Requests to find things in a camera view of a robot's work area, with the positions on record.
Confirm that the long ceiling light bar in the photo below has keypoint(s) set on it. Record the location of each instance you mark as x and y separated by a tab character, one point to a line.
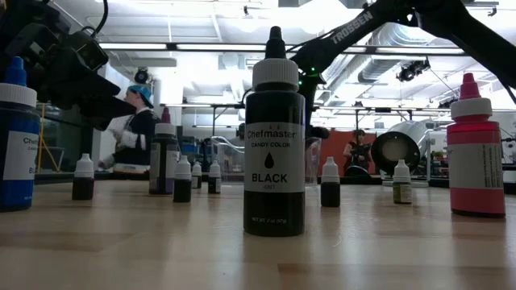
133	46

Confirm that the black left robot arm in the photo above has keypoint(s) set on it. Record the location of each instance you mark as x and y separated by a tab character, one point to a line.
20	20

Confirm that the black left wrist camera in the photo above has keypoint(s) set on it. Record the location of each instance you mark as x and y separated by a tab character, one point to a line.
90	54

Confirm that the small black dropper bottle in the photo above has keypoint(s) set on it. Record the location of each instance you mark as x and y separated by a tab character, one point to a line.
182	185
214	179
196	177

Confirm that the small green dropper bottle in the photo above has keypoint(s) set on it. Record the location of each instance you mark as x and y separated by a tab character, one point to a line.
402	189

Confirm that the large black food coloring bottle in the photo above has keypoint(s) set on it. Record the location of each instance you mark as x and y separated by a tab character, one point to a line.
274	161

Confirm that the silver ventilation duct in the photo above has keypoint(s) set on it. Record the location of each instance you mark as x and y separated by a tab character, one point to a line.
375	68

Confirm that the white cylindrical spotlight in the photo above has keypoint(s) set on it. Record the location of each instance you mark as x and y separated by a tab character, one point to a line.
399	149

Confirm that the black ceiling spotlight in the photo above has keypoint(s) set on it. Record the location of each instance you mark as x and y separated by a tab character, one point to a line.
409	72

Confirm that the orange partition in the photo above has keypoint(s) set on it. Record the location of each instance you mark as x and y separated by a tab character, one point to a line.
334	149

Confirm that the large pink food coloring bottle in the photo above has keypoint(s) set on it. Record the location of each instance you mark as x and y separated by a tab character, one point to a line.
475	169

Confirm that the large blue food coloring bottle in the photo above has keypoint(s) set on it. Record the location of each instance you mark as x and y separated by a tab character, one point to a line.
18	161

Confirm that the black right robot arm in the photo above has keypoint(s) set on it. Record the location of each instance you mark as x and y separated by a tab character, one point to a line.
350	28

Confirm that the round black ceiling camera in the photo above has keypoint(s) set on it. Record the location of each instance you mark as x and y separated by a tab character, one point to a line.
141	75

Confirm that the person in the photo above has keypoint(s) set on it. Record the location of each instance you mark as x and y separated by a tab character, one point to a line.
356	151
241	131
137	133

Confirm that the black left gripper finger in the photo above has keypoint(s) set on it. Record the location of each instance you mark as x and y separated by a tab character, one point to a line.
96	90
117	113

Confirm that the small red dropper bottle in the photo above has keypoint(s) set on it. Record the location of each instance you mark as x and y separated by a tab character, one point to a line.
83	181
330	189

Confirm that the large purple food coloring bottle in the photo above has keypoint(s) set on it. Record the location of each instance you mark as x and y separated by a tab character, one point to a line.
163	161

